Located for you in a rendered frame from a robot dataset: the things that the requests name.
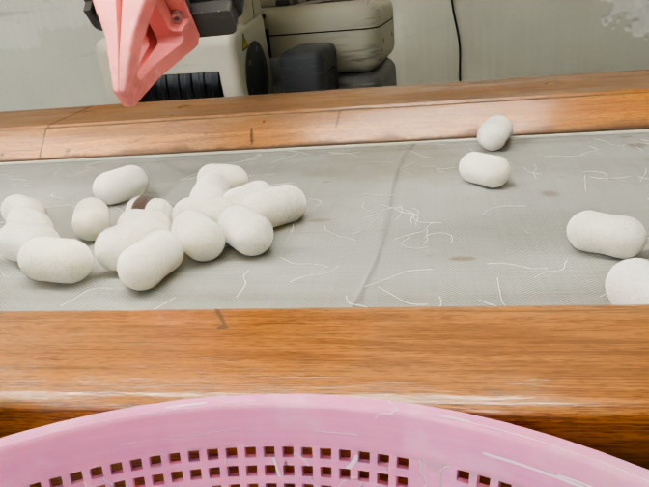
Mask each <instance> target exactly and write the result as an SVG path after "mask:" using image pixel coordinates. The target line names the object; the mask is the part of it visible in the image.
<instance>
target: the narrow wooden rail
mask: <svg viewBox="0 0 649 487"><path fill-rule="evenodd" d="M249 394H318V395H340V396H351V397H362V398H374V399H382V400H389V401H397V402H404V403H411V404H418V405H424V406H429V407H435V408H440V409H445V410H450V411H456V412H461V413H466V414H470V415H478V416H481V417H485V418H490V419H494V420H498V421H503V422H507V423H510V424H514V425H517V426H520V427H523V428H527V429H531V430H534V431H538V432H541V433H545V434H548V435H552V436H555V437H557V438H560V439H563V440H566V441H569V442H572V443H575V444H580V445H583V446H586V447H589V448H592V449H595V450H598V451H601V452H603V453H605V454H608V455H611V456H613V457H616V458H618V459H621V460H624V461H626V462H629V463H632V464H634V465H637V466H640V467H642V468H644V469H646V470H649V304H574V305H484V306H394V307H304V308H215V309H125V310H35V311H0V438H3V437H6V436H10V435H12V434H16V433H19V432H23V431H27V430H31V429H35V428H38V427H42V426H45V425H49V424H53V423H56V422H61V421H65V420H70V419H74V418H79V417H83V416H86V415H94V414H99V413H104V412H110V411H115V410H121V409H125V408H131V407H136V406H142V405H150V404H156V403H163V402H170V401H177V400H185V399H195V398H206V397H215V396H231V395H249Z"/></svg>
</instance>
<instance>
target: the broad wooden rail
mask: <svg viewBox="0 0 649 487"><path fill-rule="evenodd" d="M495 115H501V116H504V117H506V118H508V119H509V120H510V122H511V123H512V126H513V133H512V136H522V135H540V134H559V133H578V132H597V131H616V130H635V129H649V70H634V71H619V72H591V73H576V74H560V75H546V76H531V77H517V78H501V79H487V80H472V81H458V82H442V83H428V84H413V85H399V86H383V87H369V88H354V89H340V90H324V91H310V92H295V93H281V94H265V95H251V96H236V97H222V98H206V99H192V100H164V101H148V102H138V103H136V105H134V106H123V105H122V104H121V103H119V104H105V105H89V106H75V107H60V108H46V109H31V110H16V111H1V112H0V162H16V161H34V160H54V159H72V158H109V157H127V156H146V155H165V154H184V153H203V152H222V151H240V150H259V149H278V148H296V147H316V146H334V145H352V144H372V143H390V142H410V141H428V140H446V139H466V138H477V132H478V130H479V128H480V127H481V126H482V125H483V124H484V123H486V121H487V120H489V119H490V118H491V117H493V116H495Z"/></svg>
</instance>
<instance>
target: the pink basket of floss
mask: <svg viewBox="0 0 649 487"><path fill-rule="evenodd" d="M250 446H256V454H246V448H247V447H250ZM265 446H274V451H275V454H266V448H265ZM284 446H293V447H294V454H284ZM230 447H236V448H237V452H238V455H228V450H227V448H230ZM304 447H312V452H313V455H312V454H303V448H304ZM216 448H218V456H213V457H209V449H216ZM322 448H331V456H327V455H322ZM341 449H345V450H350V451H351V458H350V457H341ZM195 450H199V456H200V458H193V459H190V456H189V451H195ZM360 451H362V452H370V460H367V459H360ZM171 453H180V455H181V460H178V461H171V457H170V454H171ZM380 454H384V455H389V463H387V462H381V461H380ZM157 455H160V457H161V463H157V464H152V460H151V457H152V456H157ZM399 457H402V458H408V459H409V465H408V466H405V465H399ZM140 458H141V461H142V466H140V467H135V468H133V467H132V464H131V460H135V459H140ZM120 462H122V466H123V469H122V470H120V471H115V472H113V470H112V465H111V464H115V463H120ZM252 465H257V473H249V472H248V466H252ZM267 465H275V468H276V472H267ZM285 465H295V472H294V473H287V472H285ZM231 466H239V472H238V473H230V470H229V467H231ZM303 466H313V472H312V473H305V472H304V468H303ZM97 467H102V472H103V474H99V475H94V476H93V473H92V468H97ZM217 467H219V468H220V474H211V468H217ZM323 467H330V468H331V474H327V473H323ZM196 469H201V473H202V475H201V476H192V471H191V470H196ZM341 469H350V470H351V476H348V475H341ZM459 470H461V471H464V472H468V473H469V479H465V478H461V477H459ZM81 471H82V475H83V478H82V479H78V480H75V481H72V477H71V474H72V473H77V472H81ZM179 471H183V478H177V479H174V477H173V472H179ZM360 471H366V472H370V474H369V478H364V477H360ZM161 473H163V477H164V481H158V482H155V479H154V474H161ZM380 473H385V474H388V481H384V480H380ZM480 475H482V476H485V477H488V478H490V479H491V482H490V485H486V484H483V483H479V481H480ZM58 476H62V481H63V484H60V485H57V486H53V487H97V486H100V485H104V484H105V487H116V485H115V482H118V481H123V480H124V481H125V483H126V487H212V486H217V485H221V487H231V484H239V485H240V487H249V484H251V483H258V485H259V487H268V483H276V485H277V487H286V483H294V484H295V486H296V487H304V484H313V485H314V487H323V485H326V486H332V487H500V485H501V482H504V483H507V484H511V485H512V487H649V470H646V469H644V468H642V467H640V466H637V465H634V464H632V463H629V462H626V461H624V460H621V459H618V458H616V457H613V456H611V455H608V454H605V453H603V452H601V451H598V450H595V449H592V448H589V447H586V446H583V445H580V444H575V443H572V442H569V441H566V440H563V439H560V438H557V437H555V436H552V435H548V434H545V433H541V432H538V431H534V430H531V429H527V428H523V427H520V426H517V425H514V424H510V423H507V422H503V421H498V420H494V419H490V418H485V417H481V416H478V415H470V414H466V413H461V412H456V411H450V410H445V409H440V408H435V407H429V406H424V405H418V404H411V403H404V402H397V401H389V400H382V399H374V398H362V397H351V396H340V395H318V394H249V395H231V396H215V397H206V398H195V399H185V400H177V401H170V402H163V403H156V404H150V405H142V406H136V407H131V408H125V409H121V410H115V411H110V412H104V413H99V414H94V415H86V416H83V417H79V418H74V419H70V420H65V421H61V422H56V423H53V424H49V425H45V426H42V427H38V428H35V429H31V430H27V431H23V432H19V433H16V434H12V435H10V436H6V437H3V438H0V487H30V485H31V484H35V483H38V482H40V483H41V485H42V487H52V484H51V480H50V479H51V478H55V477H58ZM143 476H144V479H145V484H141V485H136V486H135V481H134V478H137V477H143ZM399 476H401V477H406V478H407V479H408V485H406V484H401V483H398V478H399Z"/></svg>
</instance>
